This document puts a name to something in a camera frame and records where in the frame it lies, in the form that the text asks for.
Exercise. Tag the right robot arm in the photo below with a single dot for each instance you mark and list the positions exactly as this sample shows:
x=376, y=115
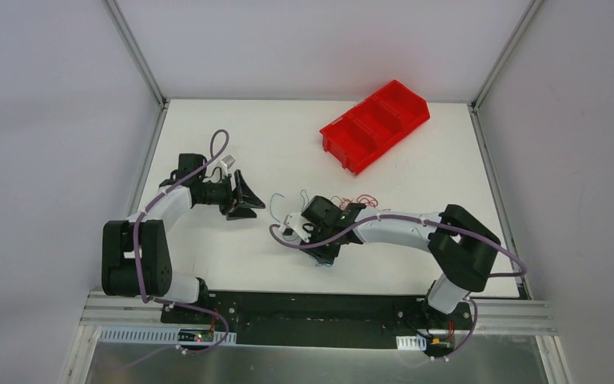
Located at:
x=465, y=249

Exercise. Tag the red plastic bin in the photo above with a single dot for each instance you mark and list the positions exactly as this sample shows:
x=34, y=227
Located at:
x=372, y=127

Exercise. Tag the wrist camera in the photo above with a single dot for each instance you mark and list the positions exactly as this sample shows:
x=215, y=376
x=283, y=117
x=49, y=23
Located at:
x=225, y=164
x=295, y=224

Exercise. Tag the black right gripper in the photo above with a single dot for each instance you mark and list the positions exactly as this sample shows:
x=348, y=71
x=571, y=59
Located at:
x=331, y=242

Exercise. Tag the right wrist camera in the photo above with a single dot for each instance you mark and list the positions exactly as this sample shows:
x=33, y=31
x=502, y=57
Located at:
x=295, y=224

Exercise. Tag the aluminium frame rail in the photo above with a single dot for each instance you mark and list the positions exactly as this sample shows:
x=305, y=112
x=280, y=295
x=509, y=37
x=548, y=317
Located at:
x=492, y=315

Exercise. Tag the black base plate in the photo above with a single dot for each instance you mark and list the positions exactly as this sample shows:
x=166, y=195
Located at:
x=357, y=321

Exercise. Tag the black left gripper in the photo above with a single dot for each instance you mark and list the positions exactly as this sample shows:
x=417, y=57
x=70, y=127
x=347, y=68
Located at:
x=234, y=194

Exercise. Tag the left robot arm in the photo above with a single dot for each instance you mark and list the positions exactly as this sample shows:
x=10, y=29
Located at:
x=135, y=253

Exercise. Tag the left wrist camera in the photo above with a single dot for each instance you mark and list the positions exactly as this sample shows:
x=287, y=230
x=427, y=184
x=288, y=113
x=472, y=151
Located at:
x=225, y=164

